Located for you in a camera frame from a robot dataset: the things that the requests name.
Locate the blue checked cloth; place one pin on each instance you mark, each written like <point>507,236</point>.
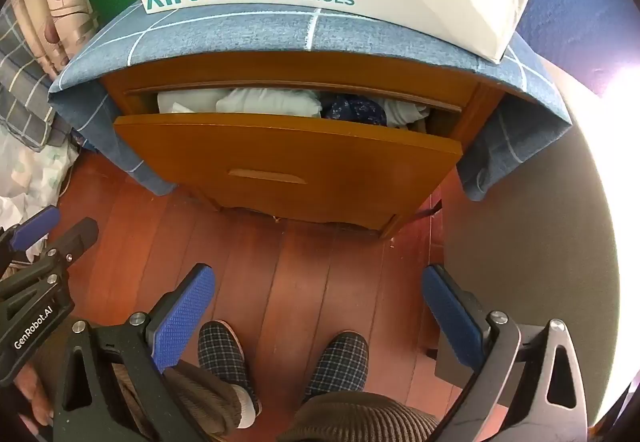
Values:
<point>225,30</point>

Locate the dark blue patterned underwear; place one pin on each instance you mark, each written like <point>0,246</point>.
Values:
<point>352,110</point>

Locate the person's leg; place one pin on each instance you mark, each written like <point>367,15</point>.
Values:
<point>200,397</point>
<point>360,417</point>

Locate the wooden nightstand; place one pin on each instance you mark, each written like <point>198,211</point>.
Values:
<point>300,67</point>

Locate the cream garment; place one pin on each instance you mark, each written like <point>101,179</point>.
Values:
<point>270,102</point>

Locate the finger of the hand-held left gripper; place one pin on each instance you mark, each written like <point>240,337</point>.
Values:
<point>32,228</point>
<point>75,237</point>

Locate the person's right leg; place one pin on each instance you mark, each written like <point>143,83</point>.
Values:
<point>360,417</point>

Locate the white folded garment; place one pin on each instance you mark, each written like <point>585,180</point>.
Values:
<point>400,112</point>

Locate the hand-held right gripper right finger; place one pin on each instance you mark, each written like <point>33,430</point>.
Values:
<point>452,317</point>

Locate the person's left leg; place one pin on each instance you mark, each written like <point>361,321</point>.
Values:
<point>200,397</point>

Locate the white floral cloth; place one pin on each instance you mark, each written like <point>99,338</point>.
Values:
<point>25,172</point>

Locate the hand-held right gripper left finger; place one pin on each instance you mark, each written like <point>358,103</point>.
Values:
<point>185,317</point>

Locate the wooden drawer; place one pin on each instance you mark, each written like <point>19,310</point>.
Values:
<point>300,162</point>

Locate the grey plaid blanket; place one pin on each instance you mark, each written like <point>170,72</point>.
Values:
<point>20,87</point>

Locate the person's left hand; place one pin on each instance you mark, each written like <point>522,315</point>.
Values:
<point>30,389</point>

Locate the dark plaid slipper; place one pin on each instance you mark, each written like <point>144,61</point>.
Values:
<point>222,352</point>
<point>340,362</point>

